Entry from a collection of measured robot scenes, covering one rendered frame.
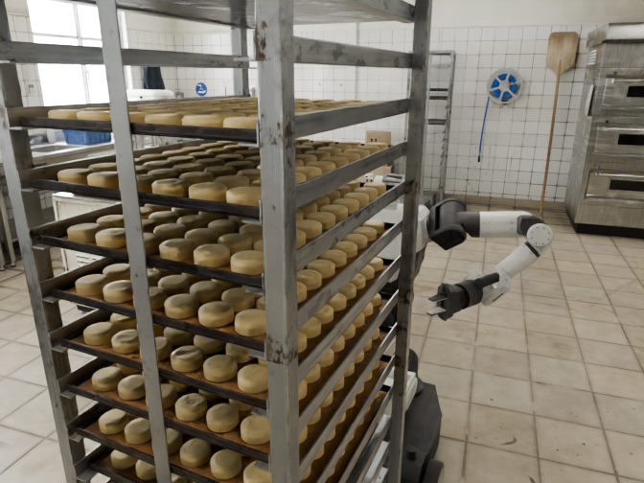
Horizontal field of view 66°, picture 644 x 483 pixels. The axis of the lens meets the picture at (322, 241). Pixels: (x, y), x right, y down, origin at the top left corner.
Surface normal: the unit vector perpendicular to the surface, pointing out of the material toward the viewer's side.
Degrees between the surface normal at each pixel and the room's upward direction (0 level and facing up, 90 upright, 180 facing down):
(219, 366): 0
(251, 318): 0
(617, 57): 90
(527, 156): 90
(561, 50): 82
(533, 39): 90
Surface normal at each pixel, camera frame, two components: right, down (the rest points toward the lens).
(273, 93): -0.42, 0.29
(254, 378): 0.00, -0.95
